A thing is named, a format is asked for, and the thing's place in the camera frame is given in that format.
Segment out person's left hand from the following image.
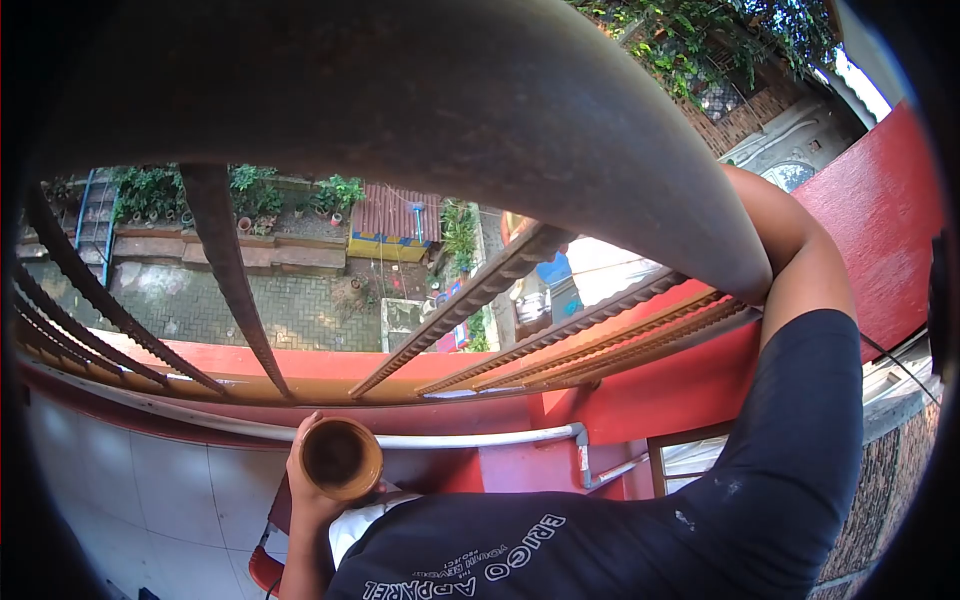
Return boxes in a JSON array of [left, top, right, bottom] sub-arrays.
[[286, 410, 390, 528]]

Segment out person's left thumb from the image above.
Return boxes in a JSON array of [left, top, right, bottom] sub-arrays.
[[297, 410, 324, 454]]

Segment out brown clay cup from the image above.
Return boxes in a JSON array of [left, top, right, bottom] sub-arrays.
[[299, 416, 386, 503]]

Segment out white cloth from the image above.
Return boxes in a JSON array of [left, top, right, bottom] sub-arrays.
[[328, 491, 423, 569]]

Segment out white pipe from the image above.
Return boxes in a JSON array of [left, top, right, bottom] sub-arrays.
[[28, 358, 651, 491]]

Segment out red chair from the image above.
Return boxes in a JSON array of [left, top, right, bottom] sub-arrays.
[[248, 471, 295, 599]]

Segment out person's body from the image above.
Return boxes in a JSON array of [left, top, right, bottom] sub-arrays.
[[325, 238, 866, 600]]

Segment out yellow shed with red roof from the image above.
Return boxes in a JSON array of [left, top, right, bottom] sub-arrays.
[[346, 183, 444, 264]]

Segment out row of garden plants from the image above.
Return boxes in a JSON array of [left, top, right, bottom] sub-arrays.
[[111, 162, 369, 228]]

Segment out blue ladder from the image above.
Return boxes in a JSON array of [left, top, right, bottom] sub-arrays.
[[73, 168, 122, 288]]

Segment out wooden framed window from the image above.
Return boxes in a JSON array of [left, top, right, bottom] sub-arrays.
[[647, 422, 734, 501]]

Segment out rusty metal balcony railing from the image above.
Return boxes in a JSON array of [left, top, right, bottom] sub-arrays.
[[13, 0, 774, 407]]

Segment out green climbing plants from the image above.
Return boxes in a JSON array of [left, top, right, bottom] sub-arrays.
[[573, 0, 837, 102]]

